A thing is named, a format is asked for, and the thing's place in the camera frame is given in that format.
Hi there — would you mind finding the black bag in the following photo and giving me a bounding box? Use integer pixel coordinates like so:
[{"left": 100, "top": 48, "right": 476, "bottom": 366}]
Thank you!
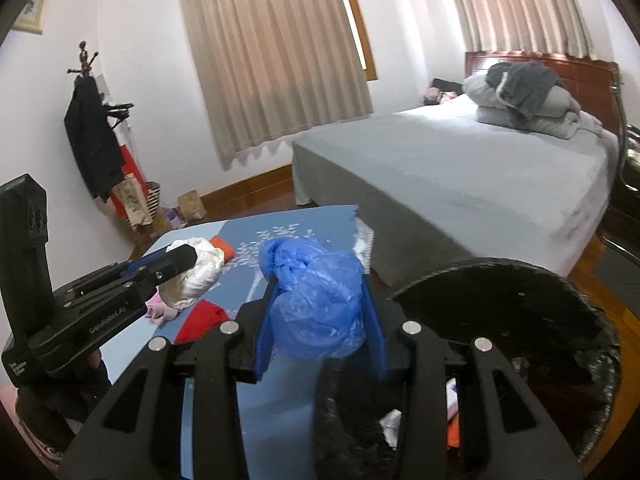
[{"left": 432, "top": 78, "right": 467, "bottom": 96}]

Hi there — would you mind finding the pink crumpled wrapper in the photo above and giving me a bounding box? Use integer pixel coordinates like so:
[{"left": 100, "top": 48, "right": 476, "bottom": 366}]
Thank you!
[{"left": 145, "top": 292, "right": 181, "bottom": 323}]

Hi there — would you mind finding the pink plush item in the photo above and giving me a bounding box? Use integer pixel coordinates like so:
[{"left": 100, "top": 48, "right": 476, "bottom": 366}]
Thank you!
[{"left": 424, "top": 87, "right": 458, "bottom": 106}]

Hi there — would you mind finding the blue printed tablecloth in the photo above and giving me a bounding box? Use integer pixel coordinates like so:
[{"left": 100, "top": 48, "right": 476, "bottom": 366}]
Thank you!
[{"left": 97, "top": 204, "right": 376, "bottom": 480}]

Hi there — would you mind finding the blue plastic bag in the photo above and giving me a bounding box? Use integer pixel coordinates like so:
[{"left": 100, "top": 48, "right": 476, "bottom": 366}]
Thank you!
[{"left": 259, "top": 237, "right": 368, "bottom": 361}]

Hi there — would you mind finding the framed wall picture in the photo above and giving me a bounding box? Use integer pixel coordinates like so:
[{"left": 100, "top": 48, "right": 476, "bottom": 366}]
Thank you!
[{"left": 11, "top": 0, "right": 53, "bottom": 36}]

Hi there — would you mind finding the red hanging bag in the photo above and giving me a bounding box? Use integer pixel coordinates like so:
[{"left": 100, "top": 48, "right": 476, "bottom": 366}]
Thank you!
[{"left": 110, "top": 142, "right": 151, "bottom": 221}]

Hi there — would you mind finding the brown paper bag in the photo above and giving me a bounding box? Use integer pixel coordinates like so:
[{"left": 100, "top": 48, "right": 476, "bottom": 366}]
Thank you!
[{"left": 177, "top": 189, "right": 206, "bottom": 221}]

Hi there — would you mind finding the black metal chair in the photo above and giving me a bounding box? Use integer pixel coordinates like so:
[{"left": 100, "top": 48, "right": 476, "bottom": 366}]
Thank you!
[{"left": 597, "top": 122, "right": 640, "bottom": 271}]

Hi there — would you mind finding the dark grey blanket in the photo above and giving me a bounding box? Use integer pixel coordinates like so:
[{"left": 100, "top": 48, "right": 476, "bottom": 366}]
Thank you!
[{"left": 486, "top": 61, "right": 561, "bottom": 120}]

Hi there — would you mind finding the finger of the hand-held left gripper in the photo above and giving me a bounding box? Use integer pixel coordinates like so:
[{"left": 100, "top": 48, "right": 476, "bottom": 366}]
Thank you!
[
  {"left": 75, "top": 243, "right": 198, "bottom": 291},
  {"left": 52, "top": 277, "right": 161, "bottom": 313}
]

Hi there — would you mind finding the wooden headboard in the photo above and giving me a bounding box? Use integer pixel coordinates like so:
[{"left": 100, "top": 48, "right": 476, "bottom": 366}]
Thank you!
[{"left": 464, "top": 50, "right": 623, "bottom": 136}]

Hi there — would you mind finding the bed with grey sheet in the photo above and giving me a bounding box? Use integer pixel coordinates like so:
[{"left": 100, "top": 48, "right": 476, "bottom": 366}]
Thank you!
[{"left": 291, "top": 95, "right": 621, "bottom": 278}]

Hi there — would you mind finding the wide beige curtain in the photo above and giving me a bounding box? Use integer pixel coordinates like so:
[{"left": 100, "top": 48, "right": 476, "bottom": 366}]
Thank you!
[{"left": 177, "top": 0, "right": 375, "bottom": 171}]

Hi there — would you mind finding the black lined trash bin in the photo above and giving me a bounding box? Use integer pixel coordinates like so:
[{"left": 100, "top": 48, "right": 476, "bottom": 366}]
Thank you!
[{"left": 312, "top": 257, "right": 623, "bottom": 480}]

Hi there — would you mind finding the white plastic bag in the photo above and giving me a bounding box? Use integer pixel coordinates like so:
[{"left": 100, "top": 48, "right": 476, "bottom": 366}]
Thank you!
[{"left": 159, "top": 237, "right": 226, "bottom": 308}]

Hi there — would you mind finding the red cloth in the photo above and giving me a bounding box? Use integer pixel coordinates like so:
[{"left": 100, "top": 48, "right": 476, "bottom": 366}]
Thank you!
[{"left": 174, "top": 300, "right": 231, "bottom": 345}]

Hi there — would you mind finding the white small bottle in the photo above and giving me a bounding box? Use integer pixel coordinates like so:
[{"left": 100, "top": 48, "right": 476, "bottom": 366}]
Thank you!
[{"left": 445, "top": 377, "right": 461, "bottom": 421}]

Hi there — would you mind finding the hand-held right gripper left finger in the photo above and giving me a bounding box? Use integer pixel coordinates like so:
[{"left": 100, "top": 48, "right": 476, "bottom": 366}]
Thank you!
[{"left": 57, "top": 280, "right": 281, "bottom": 480}]

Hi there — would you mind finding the folded light grey quilt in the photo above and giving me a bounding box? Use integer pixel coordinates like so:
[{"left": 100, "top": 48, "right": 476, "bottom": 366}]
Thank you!
[{"left": 462, "top": 72, "right": 603, "bottom": 140}]

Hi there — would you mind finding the wooden window frame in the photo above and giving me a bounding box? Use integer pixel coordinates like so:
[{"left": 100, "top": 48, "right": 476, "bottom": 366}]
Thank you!
[{"left": 334, "top": 0, "right": 378, "bottom": 82}]

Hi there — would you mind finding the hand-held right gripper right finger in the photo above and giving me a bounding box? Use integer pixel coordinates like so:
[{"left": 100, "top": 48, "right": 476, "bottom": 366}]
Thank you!
[{"left": 357, "top": 275, "right": 586, "bottom": 480}]

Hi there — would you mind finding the narrow beige curtain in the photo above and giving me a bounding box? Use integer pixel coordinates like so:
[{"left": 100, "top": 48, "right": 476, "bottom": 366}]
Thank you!
[{"left": 442, "top": 0, "right": 596, "bottom": 58}]

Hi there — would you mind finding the black coat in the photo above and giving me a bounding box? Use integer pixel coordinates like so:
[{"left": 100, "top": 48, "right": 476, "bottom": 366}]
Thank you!
[{"left": 63, "top": 77, "right": 126, "bottom": 204}]

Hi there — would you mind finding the striped bag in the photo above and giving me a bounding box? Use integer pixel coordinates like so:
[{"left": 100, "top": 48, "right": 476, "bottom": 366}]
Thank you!
[{"left": 145, "top": 181, "right": 163, "bottom": 221}]

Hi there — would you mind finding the grey floor mat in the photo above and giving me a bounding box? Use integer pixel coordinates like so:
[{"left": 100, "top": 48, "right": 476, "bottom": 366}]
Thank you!
[{"left": 595, "top": 247, "right": 640, "bottom": 301}]

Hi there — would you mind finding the beige tote bag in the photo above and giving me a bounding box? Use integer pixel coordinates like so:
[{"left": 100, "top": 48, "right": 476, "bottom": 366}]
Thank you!
[{"left": 112, "top": 172, "right": 151, "bottom": 228}]

